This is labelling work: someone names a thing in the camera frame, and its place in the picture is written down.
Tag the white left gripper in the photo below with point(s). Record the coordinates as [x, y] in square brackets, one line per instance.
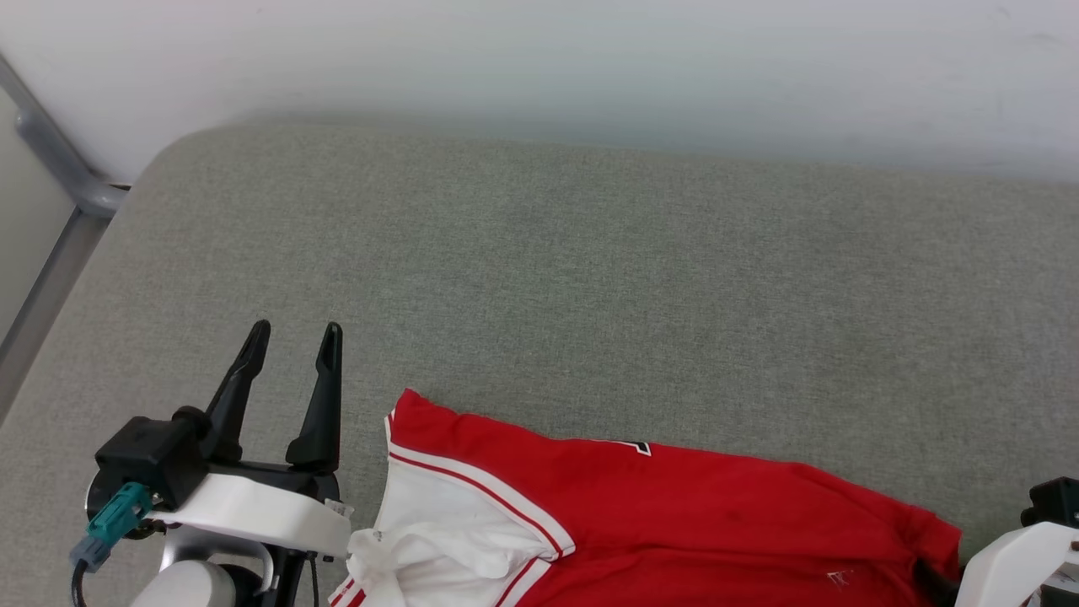
[253, 510]

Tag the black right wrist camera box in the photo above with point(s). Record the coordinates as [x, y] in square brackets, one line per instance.
[1058, 502]

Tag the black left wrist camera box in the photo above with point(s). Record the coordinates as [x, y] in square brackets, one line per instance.
[147, 455]

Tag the grey metal frame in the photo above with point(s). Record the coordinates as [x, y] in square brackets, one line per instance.
[59, 160]

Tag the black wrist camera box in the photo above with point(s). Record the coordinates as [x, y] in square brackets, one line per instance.
[147, 455]
[1058, 502]

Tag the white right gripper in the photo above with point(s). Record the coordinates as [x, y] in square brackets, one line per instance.
[1003, 569]

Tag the teal left camera connector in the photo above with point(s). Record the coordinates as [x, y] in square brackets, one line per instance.
[118, 514]

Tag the red and white basketball jersey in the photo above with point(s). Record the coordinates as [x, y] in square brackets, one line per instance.
[674, 523]

